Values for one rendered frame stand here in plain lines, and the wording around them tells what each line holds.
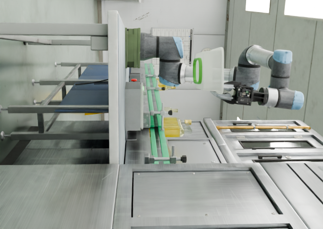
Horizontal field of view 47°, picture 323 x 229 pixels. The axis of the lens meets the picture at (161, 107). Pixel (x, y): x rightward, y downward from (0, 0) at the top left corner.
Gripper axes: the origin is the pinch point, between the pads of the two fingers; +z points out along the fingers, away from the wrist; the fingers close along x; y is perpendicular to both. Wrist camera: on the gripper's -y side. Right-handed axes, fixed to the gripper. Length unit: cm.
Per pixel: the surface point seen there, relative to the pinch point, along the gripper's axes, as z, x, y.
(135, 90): 30, 9, -41
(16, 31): 72, -14, 15
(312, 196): -24, 23, 45
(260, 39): -159, -42, -434
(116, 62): 38.1, -7.5, 19.3
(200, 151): -14, 46, -74
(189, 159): -6, 48, -63
